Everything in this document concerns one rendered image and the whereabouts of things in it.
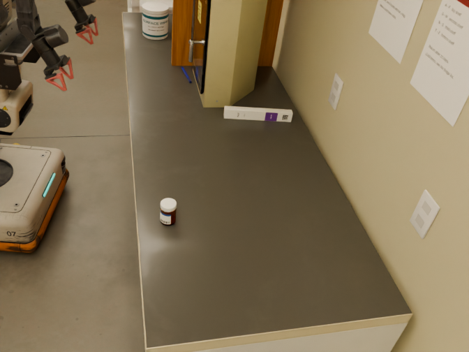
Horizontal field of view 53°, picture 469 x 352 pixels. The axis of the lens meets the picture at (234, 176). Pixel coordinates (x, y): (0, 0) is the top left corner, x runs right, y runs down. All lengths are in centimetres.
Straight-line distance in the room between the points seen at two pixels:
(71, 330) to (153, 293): 113
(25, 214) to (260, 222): 136
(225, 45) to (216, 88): 19
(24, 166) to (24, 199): 26
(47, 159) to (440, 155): 210
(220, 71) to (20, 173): 131
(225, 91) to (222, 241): 75
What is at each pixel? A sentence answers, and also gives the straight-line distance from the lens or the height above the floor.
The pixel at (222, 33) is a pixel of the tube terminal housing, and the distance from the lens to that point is 180.
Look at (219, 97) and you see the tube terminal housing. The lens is 193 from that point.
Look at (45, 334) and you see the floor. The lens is 236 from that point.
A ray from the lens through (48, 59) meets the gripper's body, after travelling 193.
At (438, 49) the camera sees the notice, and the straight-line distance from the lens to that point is 127.
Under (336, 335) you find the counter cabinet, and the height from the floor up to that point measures 88.
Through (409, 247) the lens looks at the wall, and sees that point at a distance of 140.
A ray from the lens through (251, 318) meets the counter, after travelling 123.
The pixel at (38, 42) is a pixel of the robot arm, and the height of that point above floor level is 117.
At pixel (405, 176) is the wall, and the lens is 138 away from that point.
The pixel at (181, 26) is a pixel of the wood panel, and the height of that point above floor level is 113.
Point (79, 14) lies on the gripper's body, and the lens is 230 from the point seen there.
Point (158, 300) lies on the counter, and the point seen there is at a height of 94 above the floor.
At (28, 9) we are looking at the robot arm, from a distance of 187.
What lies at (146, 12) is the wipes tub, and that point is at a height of 108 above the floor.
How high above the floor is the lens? 195
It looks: 39 degrees down
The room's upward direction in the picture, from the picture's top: 8 degrees clockwise
